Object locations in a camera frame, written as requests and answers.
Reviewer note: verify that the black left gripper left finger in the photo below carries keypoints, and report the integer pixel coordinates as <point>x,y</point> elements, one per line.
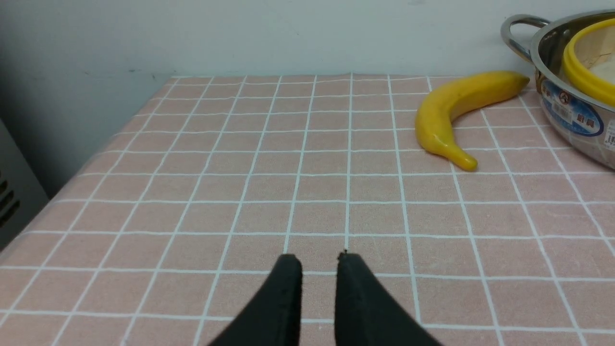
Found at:
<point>272,317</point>

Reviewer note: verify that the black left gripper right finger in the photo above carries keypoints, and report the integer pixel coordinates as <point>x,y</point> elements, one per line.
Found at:
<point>366,314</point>

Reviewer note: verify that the yellow bamboo steamer basket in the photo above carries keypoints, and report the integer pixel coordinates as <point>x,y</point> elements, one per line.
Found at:
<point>588,61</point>

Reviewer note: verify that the stainless steel pot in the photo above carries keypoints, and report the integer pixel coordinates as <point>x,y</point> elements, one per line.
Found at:
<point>585,123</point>

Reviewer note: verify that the pink grid tablecloth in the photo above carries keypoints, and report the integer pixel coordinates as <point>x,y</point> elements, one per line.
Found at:
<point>170,229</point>

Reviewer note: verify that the yellow banana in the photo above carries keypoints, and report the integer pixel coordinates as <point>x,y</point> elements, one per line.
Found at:
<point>437,112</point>

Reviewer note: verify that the grey cabinet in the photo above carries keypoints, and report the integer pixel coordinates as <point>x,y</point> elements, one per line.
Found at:
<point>21,194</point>

